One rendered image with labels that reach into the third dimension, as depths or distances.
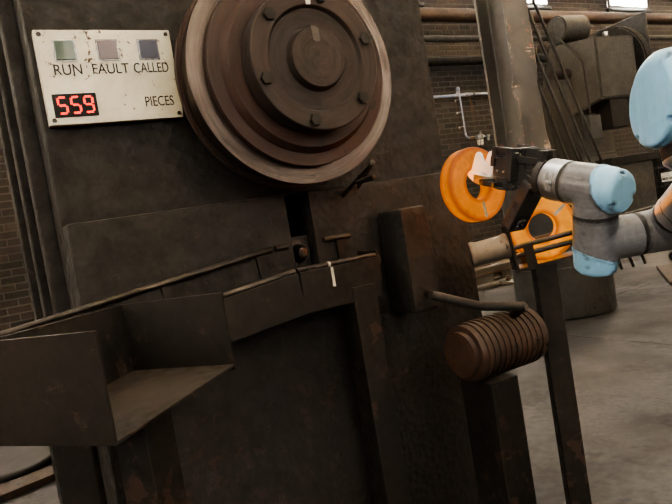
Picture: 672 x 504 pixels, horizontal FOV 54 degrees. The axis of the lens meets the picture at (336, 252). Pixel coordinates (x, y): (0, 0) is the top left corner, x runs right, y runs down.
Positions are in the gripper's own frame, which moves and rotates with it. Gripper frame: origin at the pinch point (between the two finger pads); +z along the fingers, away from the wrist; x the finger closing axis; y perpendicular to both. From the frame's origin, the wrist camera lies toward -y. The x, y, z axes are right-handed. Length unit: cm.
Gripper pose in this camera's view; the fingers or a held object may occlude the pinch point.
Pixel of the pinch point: (472, 175)
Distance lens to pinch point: 139.7
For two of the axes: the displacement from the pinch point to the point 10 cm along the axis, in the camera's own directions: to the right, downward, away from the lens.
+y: -0.1, -9.6, -2.7
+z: -5.2, -2.3, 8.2
